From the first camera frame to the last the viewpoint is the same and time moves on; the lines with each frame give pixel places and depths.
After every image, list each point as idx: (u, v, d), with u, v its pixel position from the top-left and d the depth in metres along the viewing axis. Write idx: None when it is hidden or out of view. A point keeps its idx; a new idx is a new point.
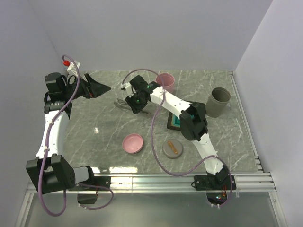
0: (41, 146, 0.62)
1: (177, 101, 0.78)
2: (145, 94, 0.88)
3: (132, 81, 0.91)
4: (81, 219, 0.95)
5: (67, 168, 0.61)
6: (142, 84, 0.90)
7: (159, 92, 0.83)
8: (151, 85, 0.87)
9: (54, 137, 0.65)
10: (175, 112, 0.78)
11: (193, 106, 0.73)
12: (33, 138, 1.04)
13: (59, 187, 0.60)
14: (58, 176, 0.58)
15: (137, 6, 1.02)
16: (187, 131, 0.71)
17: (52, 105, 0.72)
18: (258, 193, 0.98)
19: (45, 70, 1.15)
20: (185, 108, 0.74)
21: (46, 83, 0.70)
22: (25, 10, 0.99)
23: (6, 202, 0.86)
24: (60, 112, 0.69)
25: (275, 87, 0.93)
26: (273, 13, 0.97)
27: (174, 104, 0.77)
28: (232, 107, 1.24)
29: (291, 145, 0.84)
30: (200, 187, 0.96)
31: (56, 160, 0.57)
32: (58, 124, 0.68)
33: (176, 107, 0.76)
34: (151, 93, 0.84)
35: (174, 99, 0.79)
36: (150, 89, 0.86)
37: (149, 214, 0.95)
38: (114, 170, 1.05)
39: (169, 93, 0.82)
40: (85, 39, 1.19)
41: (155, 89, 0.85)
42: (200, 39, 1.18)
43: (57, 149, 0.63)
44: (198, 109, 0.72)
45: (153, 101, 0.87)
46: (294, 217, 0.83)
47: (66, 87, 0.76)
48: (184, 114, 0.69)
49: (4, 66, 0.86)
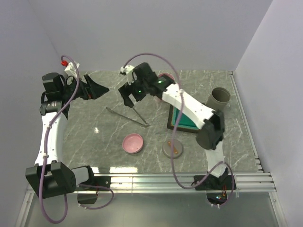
0: (40, 152, 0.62)
1: (197, 107, 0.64)
2: (154, 90, 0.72)
3: (138, 70, 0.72)
4: (81, 219, 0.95)
5: (68, 173, 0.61)
6: (150, 76, 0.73)
7: (176, 91, 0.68)
8: (163, 81, 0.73)
9: (52, 143, 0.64)
10: (193, 118, 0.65)
11: (216, 113, 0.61)
12: (32, 138, 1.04)
13: (59, 192, 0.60)
14: (59, 181, 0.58)
15: (137, 6, 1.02)
16: (206, 141, 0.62)
17: (49, 106, 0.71)
18: (258, 193, 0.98)
19: (44, 70, 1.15)
20: (207, 117, 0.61)
21: (43, 83, 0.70)
22: (25, 9, 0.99)
23: (6, 202, 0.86)
24: (57, 114, 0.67)
25: (275, 87, 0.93)
26: (273, 14, 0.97)
27: (194, 109, 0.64)
28: (232, 107, 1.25)
29: (291, 145, 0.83)
30: (199, 187, 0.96)
31: (56, 166, 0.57)
32: (55, 128, 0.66)
33: (197, 113, 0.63)
34: (165, 91, 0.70)
35: (195, 103, 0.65)
36: (162, 85, 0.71)
37: (149, 214, 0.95)
38: (114, 170, 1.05)
39: (187, 94, 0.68)
40: (84, 39, 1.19)
41: (170, 86, 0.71)
42: (200, 39, 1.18)
43: (56, 155, 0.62)
44: (221, 119, 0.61)
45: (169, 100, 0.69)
46: (294, 217, 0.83)
47: (63, 87, 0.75)
48: (208, 125, 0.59)
49: (4, 66, 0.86)
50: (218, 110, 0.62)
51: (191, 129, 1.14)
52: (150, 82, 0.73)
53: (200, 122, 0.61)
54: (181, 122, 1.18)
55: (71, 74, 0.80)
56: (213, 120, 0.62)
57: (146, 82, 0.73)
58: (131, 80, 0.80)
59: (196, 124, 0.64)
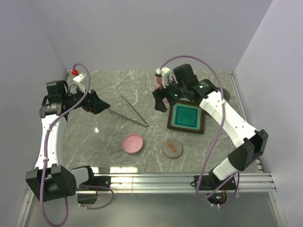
0: (40, 155, 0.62)
1: (239, 122, 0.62)
2: (193, 94, 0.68)
3: (180, 71, 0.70)
4: (81, 219, 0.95)
5: (68, 176, 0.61)
6: (190, 80, 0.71)
7: (218, 101, 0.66)
8: (204, 86, 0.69)
9: (53, 146, 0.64)
10: (232, 133, 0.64)
11: (259, 134, 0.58)
12: (32, 138, 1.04)
13: (60, 195, 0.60)
14: (59, 184, 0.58)
15: (137, 6, 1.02)
16: (240, 160, 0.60)
17: (49, 108, 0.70)
18: (258, 193, 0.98)
19: (44, 70, 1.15)
20: (249, 136, 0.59)
21: (47, 86, 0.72)
22: (25, 9, 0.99)
23: (6, 202, 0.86)
24: (58, 117, 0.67)
25: (275, 88, 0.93)
26: (274, 14, 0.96)
27: (235, 125, 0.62)
28: (232, 108, 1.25)
29: (291, 145, 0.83)
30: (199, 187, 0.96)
31: (56, 170, 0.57)
32: (55, 131, 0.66)
33: (237, 129, 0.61)
34: (205, 98, 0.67)
35: (237, 117, 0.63)
36: (203, 91, 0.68)
37: (149, 214, 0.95)
38: (114, 170, 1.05)
39: (229, 106, 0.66)
40: (84, 39, 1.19)
41: (213, 92, 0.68)
42: (200, 39, 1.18)
43: (56, 159, 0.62)
44: (264, 141, 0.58)
45: (208, 107, 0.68)
46: (294, 217, 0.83)
47: (66, 93, 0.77)
48: (248, 145, 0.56)
49: (4, 66, 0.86)
50: (261, 132, 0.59)
51: (191, 130, 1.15)
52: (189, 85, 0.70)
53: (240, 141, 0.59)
54: (181, 122, 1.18)
55: (77, 84, 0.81)
56: (254, 140, 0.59)
57: (185, 85, 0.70)
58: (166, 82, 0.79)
59: (234, 140, 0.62)
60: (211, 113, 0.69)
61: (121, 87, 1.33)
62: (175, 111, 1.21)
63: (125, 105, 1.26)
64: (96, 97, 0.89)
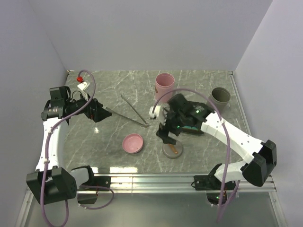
0: (41, 158, 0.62)
1: (243, 137, 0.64)
2: (192, 120, 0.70)
3: (173, 102, 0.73)
4: (81, 219, 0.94)
5: (69, 178, 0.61)
6: (186, 106, 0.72)
7: (217, 121, 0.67)
8: (200, 110, 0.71)
9: (54, 148, 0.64)
10: (238, 150, 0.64)
11: (267, 145, 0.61)
12: (32, 138, 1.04)
13: (60, 198, 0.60)
14: (60, 187, 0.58)
15: (137, 6, 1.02)
16: (256, 177, 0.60)
17: (50, 111, 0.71)
18: (258, 193, 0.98)
19: (44, 70, 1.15)
20: (256, 149, 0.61)
21: (50, 91, 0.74)
22: (25, 9, 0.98)
23: (6, 203, 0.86)
24: (61, 120, 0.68)
25: (275, 88, 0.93)
26: (273, 14, 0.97)
27: (240, 142, 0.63)
28: (232, 107, 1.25)
29: (291, 145, 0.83)
30: (200, 187, 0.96)
31: (57, 172, 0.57)
32: (57, 134, 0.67)
33: (244, 145, 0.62)
34: (204, 121, 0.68)
35: (240, 133, 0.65)
36: (200, 115, 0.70)
37: (149, 214, 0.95)
38: (114, 170, 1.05)
39: (229, 124, 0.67)
40: (84, 39, 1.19)
41: (209, 115, 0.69)
42: (200, 39, 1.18)
43: (57, 161, 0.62)
44: (272, 151, 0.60)
45: (208, 130, 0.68)
46: (294, 218, 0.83)
47: (67, 99, 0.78)
48: (260, 159, 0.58)
49: (4, 66, 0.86)
50: (268, 142, 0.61)
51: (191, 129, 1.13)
52: (186, 112, 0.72)
53: (250, 156, 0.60)
54: None
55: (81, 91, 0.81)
56: (262, 152, 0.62)
57: (182, 113, 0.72)
58: (163, 119, 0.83)
59: (244, 156, 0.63)
60: (213, 135, 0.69)
61: (121, 87, 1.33)
62: None
63: (125, 105, 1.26)
64: (98, 105, 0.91)
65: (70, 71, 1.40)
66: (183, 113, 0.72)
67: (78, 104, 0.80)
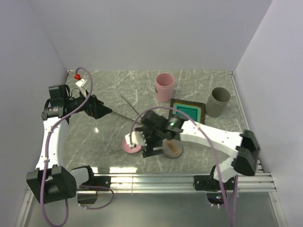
0: (41, 156, 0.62)
1: (222, 135, 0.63)
2: (170, 133, 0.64)
3: (144, 120, 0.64)
4: (81, 219, 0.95)
5: (69, 177, 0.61)
6: (160, 122, 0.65)
7: (193, 127, 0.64)
8: (174, 121, 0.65)
9: (54, 147, 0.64)
10: (222, 148, 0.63)
11: (245, 135, 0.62)
12: (32, 138, 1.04)
13: (60, 197, 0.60)
14: (60, 186, 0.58)
15: (137, 6, 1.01)
16: (247, 169, 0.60)
17: (50, 110, 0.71)
18: (258, 193, 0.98)
19: (44, 70, 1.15)
20: (238, 142, 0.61)
21: (49, 90, 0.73)
22: (25, 9, 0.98)
23: (6, 203, 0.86)
24: (61, 120, 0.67)
25: (275, 88, 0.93)
26: (273, 14, 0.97)
27: (221, 140, 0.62)
28: (232, 107, 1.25)
29: (291, 145, 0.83)
30: (200, 187, 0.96)
31: (57, 171, 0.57)
32: (57, 133, 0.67)
33: (226, 142, 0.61)
34: (182, 132, 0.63)
35: (217, 132, 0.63)
36: (176, 126, 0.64)
37: (148, 214, 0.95)
38: (114, 170, 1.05)
39: (205, 126, 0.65)
40: (84, 39, 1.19)
41: (184, 124, 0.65)
42: (200, 39, 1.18)
43: (57, 160, 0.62)
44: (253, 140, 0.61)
45: (188, 138, 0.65)
46: (294, 218, 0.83)
47: (67, 97, 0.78)
48: (244, 151, 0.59)
49: (4, 66, 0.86)
50: (245, 132, 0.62)
51: None
52: (162, 127, 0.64)
53: (235, 151, 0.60)
54: None
55: (79, 89, 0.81)
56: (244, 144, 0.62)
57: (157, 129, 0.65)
58: (143, 141, 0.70)
59: (229, 152, 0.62)
60: (194, 142, 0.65)
61: (121, 87, 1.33)
62: None
63: (126, 105, 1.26)
64: (97, 101, 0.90)
65: (70, 71, 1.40)
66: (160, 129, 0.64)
67: (77, 102, 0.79)
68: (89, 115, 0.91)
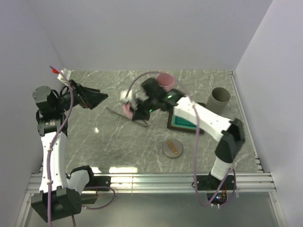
0: (44, 178, 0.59)
1: (213, 118, 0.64)
2: (164, 106, 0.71)
3: (146, 85, 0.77)
4: (81, 219, 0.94)
5: (74, 194, 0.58)
6: (159, 90, 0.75)
7: (188, 104, 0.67)
8: (173, 95, 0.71)
9: (55, 167, 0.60)
10: (209, 130, 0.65)
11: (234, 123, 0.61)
12: (31, 138, 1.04)
13: (67, 214, 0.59)
14: (66, 205, 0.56)
15: (136, 6, 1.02)
16: (229, 152, 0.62)
17: (47, 125, 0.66)
18: (259, 193, 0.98)
19: (44, 70, 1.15)
20: (225, 127, 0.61)
21: (35, 103, 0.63)
22: (25, 10, 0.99)
23: (6, 203, 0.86)
24: (57, 135, 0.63)
25: (275, 87, 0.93)
26: (274, 14, 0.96)
27: (210, 121, 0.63)
28: (232, 107, 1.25)
29: (291, 145, 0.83)
30: (200, 187, 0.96)
31: (61, 192, 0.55)
32: (57, 151, 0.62)
33: (213, 125, 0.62)
34: (176, 105, 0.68)
35: (209, 114, 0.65)
36: (173, 100, 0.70)
37: (149, 214, 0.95)
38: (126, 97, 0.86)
39: (200, 107, 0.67)
40: (84, 39, 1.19)
41: (180, 100, 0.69)
42: (200, 39, 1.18)
43: (60, 179, 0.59)
44: (240, 128, 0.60)
45: (180, 116, 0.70)
46: (294, 217, 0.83)
47: (58, 101, 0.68)
48: (226, 136, 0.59)
49: (4, 66, 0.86)
50: (235, 120, 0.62)
51: (191, 129, 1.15)
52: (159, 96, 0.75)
53: (219, 134, 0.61)
54: (181, 122, 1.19)
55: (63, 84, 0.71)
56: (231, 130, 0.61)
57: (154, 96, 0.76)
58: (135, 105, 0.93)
59: (214, 136, 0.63)
60: (187, 119, 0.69)
61: (121, 87, 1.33)
62: None
63: None
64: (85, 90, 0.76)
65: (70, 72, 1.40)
66: (155, 97, 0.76)
67: (67, 97, 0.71)
68: (83, 106, 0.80)
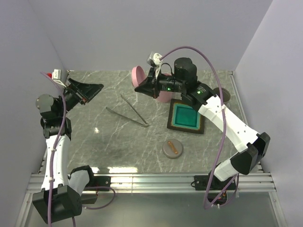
0: (46, 176, 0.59)
1: (240, 127, 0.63)
2: (191, 100, 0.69)
3: (182, 69, 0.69)
4: (81, 219, 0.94)
5: (75, 194, 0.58)
6: (191, 80, 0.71)
7: (218, 106, 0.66)
8: (202, 91, 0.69)
9: (58, 165, 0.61)
10: (234, 137, 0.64)
11: (262, 137, 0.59)
12: (31, 138, 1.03)
13: (66, 215, 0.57)
14: (66, 204, 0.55)
15: (136, 6, 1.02)
16: (246, 166, 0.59)
17: (52, 128, 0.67)
18: (259, 193, 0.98)
19: (44, 70, 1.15)
20: (251, 140, 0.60)
21: (40, 112, 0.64)
22: (25, 9, 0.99)
23: (6, 203, 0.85)
24: (58, 136, 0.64)
25: (275, 87, 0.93)
26: (274, 14, 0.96)
27: (237, 130, 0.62)
28: (232, 108, 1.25)
29: (292, 145, 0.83)
30: (200, 187, 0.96)
31: (63, 190, 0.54)
32: (60, 151, 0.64)
33: (240, 135, 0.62)
34: (204, 105, 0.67)
35: (238, 123, 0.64)
36: (201, 96, 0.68)
37: (149, 213, 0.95)
38: (159, 59, 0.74)
39: (229, 112, 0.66)
40: (84, 39, 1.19)
41: (210, 98, 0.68)
42: (199, 39, 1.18)
43: (62, 178, 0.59)
44: (266, 144, 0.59)
45: (205, 115, 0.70)
46: (294, 217, 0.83)
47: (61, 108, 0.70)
48: (253, 149, 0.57)
49: (4, 66, 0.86)
50: (263, 135, 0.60)
51: (191, 130, 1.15)
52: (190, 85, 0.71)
53: (245, 145, 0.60)
54: (181, 122, 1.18)
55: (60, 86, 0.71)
56: (257, 144, 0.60)
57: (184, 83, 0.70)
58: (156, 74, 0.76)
59: (237, 145, 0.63)
60: (211, 119, 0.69)
61: (121, 87, 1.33)
62: (175, 111, 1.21)
63: (126, 105, 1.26)
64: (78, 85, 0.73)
65: (70, 71, 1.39)
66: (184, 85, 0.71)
67: (68, 98, 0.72)
68: (82, 102, 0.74)
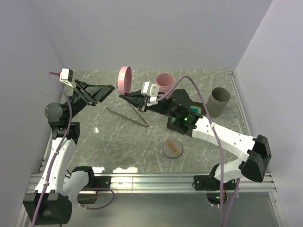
0: (42, 178, 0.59)
1: (235, 137, 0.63)
2: (182, 128, 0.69)
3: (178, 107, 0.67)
4: (81, 219, 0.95)
5: (65, 202, 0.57)
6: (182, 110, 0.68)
7: (207, 126, 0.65)
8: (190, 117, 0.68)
9: (56, 170, 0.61)
10: (233, 150, 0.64)
11: (259, 140, 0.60)
12: (31, 138, 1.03)
13: (52, 221, 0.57)
14: (54, 211, 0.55)
15: (135, 6, 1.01)
16: (255, 174, 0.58)
17: (61, 130, 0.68)
18: (258, 193, 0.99)
19: (44, 70, 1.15)
20: (250, 146, 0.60)
21: (49, 121, 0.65)
22: (24, 10, 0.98)
23: (6, 204, 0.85)
24: (64, 138, 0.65)
25: (275, 87, 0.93)
26: (275, 13, 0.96)
27: (233, 142, 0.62)
28: (232, 107, 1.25)
29: (292, 145, 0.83)
30: (200, 187, 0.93)
31: (54, 197, 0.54)
32: (62, 154, 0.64)
33: (237, 145, 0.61)
34: (194, 128, 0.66)
35: (230, 135, 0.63)
36: (190, 122, 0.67)
37: (148, 213, 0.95)
38: (156, 100, 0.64)
39: (218, 126, 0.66)
40: (84, 39, 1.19)
41: (198, 121, 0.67)
42: (199, 39, 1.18)
43: (56, 185, 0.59)
44: (265, 145, 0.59)
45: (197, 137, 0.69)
46: (294, 218, 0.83)
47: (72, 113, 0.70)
48: (254, 156, 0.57)
49: (4, 65, 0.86)
50: (259, 136, 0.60)
51: None
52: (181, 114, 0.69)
53: (245, 154, 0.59)
54: None
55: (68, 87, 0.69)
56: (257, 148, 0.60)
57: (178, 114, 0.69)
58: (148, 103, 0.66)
59: (239, 156, 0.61)
60: (205, 139, 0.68)
61: None
62: None
63: (126, 105, 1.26)
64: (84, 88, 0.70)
65: None
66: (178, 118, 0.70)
67: (77, 100, 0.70)
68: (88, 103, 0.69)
